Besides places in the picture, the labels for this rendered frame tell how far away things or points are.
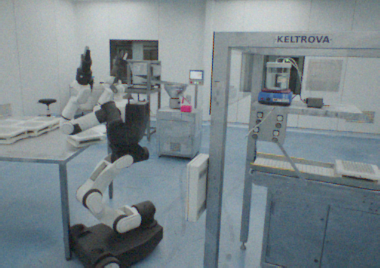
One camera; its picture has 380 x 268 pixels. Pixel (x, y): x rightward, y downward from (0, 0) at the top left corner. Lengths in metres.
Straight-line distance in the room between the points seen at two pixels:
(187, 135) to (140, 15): 4.05
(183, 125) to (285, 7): 3.84
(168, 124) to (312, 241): 2.86
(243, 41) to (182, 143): 3.37
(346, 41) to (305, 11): 5.92
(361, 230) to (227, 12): 5.74
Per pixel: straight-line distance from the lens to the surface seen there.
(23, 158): 2.33
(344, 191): 2.02
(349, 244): 2.24
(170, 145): 4.51
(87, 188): 2.16
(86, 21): 8.31
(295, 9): 7.08
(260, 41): 1.19
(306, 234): 2.21
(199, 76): 4.62
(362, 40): 1.19
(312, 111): 1.84
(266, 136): 1.89
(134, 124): 2.05
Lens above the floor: 1.50
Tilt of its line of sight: 13 degrees down
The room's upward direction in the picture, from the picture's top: 2 degrees clockwise
